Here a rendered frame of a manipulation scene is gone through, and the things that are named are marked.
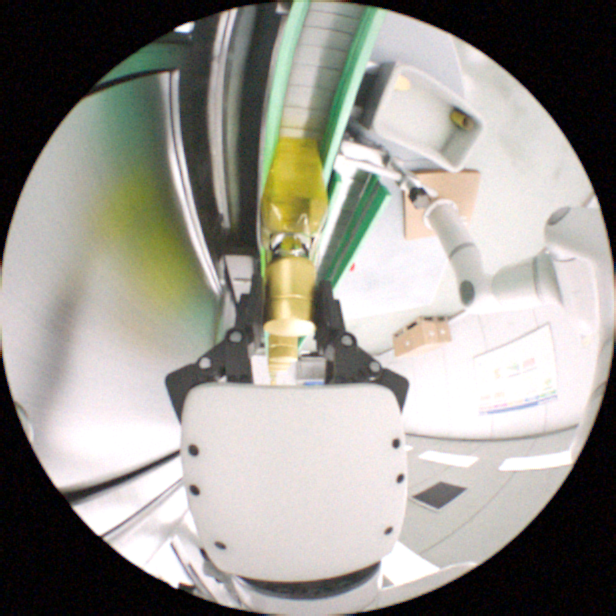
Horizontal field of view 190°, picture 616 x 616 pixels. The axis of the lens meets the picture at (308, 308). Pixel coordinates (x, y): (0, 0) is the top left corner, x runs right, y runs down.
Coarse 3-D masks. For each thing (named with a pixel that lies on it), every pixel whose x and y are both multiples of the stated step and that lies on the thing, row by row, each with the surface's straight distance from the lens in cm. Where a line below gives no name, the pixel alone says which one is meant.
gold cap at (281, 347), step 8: (272, 336) 23; (280, 336) 23; (288, 336) 23; (296, 336) 24; (272, 344) 23; (280, 344) 22; (288, 344) 22; (296, 344) 23; (272, 352) 23; (280, 352) 22; (288, 352) 22; (296, 352) 23; (272, 360) 24; (280, 360) 24; (288, 360) 24; (296, 360) 24
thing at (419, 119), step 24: (408, 72) 42; (384, 96) 38; (408, 96) 48; (432, 96) 50; (456, 96) 45; (384, 120) 46; (408, 120) 48; (432, 120) 51; (480, 120) 49; (408, 144) 42; (432, 144) 52; (456, 144) 52; (456, 168) 49
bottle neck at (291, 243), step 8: (280, 240) 15; (288, 240) 14; (296, 240) 14; (304, 240) 15; (272, 248) 15; (280, 248) 14; (288, 248) 14; (296, 248) 14; (304, 248) 14; (272, 256) 14; (304, 256) 14
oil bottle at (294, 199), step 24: (288, 144) 29; (312, 144) 30; (288, 168) 21; (312, 168) 22; (264, 192) 17; (288, 192) 17; (312, 192) 17; (264, 216) 15; (288, 216) 15; (312, 216) 15; (264, 240) 16; (312, 240) 16
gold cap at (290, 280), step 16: (288, 256) 13; (272, 272) 13; (288, 272) 12; (304, 272) 13; (272, 288) 12; (288, 288) 12; (304, 288) 12; (272, 304) 12; (288, 304) 11; (304, 304) 11; (272, 320) 11; (288, 320) 11; (304, 320) 11
